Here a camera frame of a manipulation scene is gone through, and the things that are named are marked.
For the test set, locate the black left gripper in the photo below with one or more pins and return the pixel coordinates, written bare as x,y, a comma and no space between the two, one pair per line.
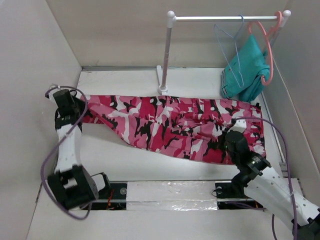
81,103

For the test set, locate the pink camouflage trousers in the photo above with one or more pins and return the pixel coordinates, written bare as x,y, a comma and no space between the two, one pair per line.
185,128

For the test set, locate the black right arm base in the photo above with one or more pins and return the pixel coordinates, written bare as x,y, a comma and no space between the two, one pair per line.
229,199

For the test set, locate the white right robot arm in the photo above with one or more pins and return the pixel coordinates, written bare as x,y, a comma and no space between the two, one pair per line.
258,180

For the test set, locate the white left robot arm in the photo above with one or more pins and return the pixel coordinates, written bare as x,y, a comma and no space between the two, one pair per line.
70,183

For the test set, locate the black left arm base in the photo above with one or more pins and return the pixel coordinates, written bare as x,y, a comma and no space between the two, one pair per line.
116,200

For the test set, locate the pink plastic hanger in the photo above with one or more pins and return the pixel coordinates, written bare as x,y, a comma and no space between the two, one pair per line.
266,47

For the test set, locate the teal garment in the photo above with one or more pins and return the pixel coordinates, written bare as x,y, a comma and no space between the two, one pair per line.
242,75

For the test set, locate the white clothes rack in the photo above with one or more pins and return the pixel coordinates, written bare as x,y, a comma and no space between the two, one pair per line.
205,40

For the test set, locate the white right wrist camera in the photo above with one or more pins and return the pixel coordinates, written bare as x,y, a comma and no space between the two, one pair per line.
238,125

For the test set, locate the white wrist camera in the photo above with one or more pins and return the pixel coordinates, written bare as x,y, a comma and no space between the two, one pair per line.
238,125
52,89

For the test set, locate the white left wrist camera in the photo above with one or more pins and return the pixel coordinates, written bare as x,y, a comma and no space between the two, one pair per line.
52,89

